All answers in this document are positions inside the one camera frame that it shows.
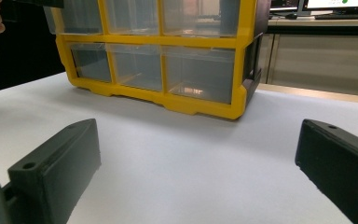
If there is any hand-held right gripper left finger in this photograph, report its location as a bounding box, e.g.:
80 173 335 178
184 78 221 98
7 118 103 224

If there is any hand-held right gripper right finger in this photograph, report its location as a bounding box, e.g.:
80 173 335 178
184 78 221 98
294 118 358 224

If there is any clear plastic storage drawer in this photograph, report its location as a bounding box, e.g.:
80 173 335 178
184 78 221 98
42 0 104 35

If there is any yellow black drawer organizer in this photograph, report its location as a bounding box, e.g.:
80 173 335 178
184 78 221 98
42 0 273 121

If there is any beige side desk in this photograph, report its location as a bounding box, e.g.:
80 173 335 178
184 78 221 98
258 18 358 98

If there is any black keyboard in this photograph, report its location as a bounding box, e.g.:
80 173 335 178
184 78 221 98
314 13 358 21

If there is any set of clear drawers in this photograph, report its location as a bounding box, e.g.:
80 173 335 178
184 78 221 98
69 0 242 105

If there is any computer monitor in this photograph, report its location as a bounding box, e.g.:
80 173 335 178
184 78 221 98
269 0 300 12
302 0 358 11

